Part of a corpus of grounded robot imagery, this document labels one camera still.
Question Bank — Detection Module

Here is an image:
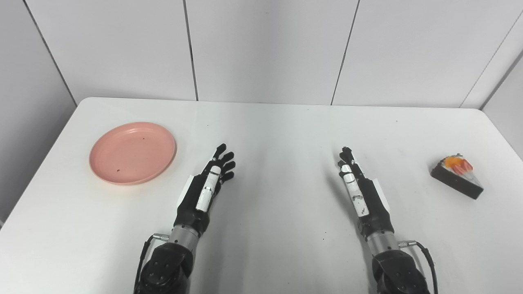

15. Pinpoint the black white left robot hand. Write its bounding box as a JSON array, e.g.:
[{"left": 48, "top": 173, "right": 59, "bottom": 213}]
[{"left": 174, "top": 143, "right": 237, "bottom": 236}]

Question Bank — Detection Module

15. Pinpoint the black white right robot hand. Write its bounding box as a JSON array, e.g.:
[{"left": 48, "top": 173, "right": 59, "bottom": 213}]
[{"left": 337, "top": 147, "right": 395, "bottom": 239}]

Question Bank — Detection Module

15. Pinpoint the pink round plate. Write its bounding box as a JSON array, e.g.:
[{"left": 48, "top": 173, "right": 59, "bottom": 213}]
[{"left": 89, "top": 122, "right": 177, "bottom": 186}]

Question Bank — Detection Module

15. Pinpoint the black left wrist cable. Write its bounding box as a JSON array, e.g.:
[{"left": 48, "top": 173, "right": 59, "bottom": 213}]
[{"left": 134, "top": 233, "right": 170, "bottom": 294}]

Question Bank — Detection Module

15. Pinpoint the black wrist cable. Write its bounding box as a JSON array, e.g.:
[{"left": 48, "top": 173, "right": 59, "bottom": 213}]
[
  {"left": 398, "top": 240, "right": 439, "bottom": 294},
  {"left": 134, "top": 233, "right": 170, "bottom": 294}
]

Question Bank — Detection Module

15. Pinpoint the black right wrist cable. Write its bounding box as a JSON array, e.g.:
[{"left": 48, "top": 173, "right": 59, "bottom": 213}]
[{"left": 398, "top": 240, "right": 439, "bottom": 294}]

